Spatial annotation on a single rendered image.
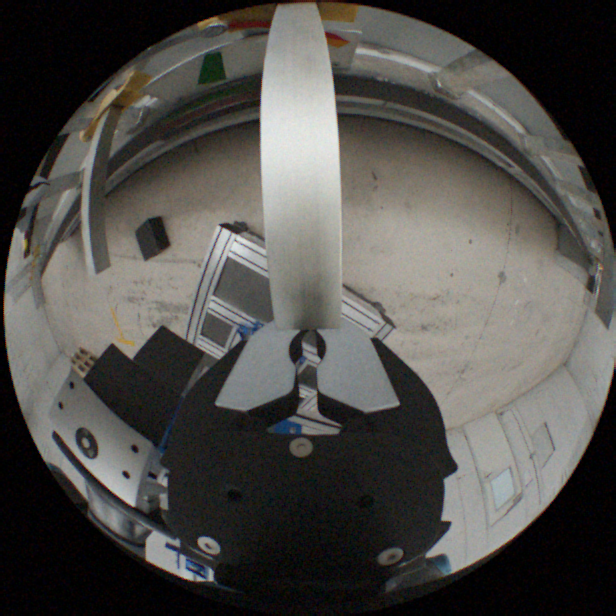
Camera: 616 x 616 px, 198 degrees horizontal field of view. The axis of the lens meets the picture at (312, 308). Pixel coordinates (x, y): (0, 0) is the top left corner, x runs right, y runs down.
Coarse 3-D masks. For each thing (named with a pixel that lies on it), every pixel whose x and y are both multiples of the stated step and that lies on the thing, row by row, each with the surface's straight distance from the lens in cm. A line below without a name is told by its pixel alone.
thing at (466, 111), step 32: (352, 64) 35; (384, 64) 37; (192, 96) 37; (384, 96) 38; (416, 96) 37; (448, 96) 39; (480, 128) 46; (512, 128) 55; (128, 160) 55; (512, 160) 60; (544, 160) 71; (544, 192) 80; (64, 224) 92; (576, 224) 111
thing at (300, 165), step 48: (288, 48) 13; (288, 96) 9; (288, 144) 8; (336, 144) 8; (288, 192) 8; (336, 192) 8; (288, 240) 8; (336, 240) 8; (288, 288) 9; (336, 288) 8
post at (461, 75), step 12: (456, 60) 36; (468, 60) 34; (480, 60) 32; (492, 60) 31; (444, 72) 37; (456, 72) 35; (468, 72) 33; (480, 72) 33; (492, 72) 33; (504, 72) 33; (444, 84) 37; (456, 84) 36; (468, 84) 36; (480, 84) 36
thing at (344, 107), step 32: (384, 32) 54; (416, 32) 54; (160, 64) 59; (96, 96) 65; (512, 96) 71; (192, 128) 105; (224, 128) 109; (448, 128) 110; (544, 128) 84; (64, 160) 92; (32, 224) 146
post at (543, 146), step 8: (528, 136) 55; (536, 136) 54; (528, 144) 54; (536, 144) 53; (544, 144) 53; (552, 144) 52; (560, 144) 52; (568, 144) 51; (536, 152) 55; (544, 152) 54; (552, 152) 52; (560, 152) 51; (568, 152) 51; (576, 152) 50; (568, 160) 53; (576, 160) 51
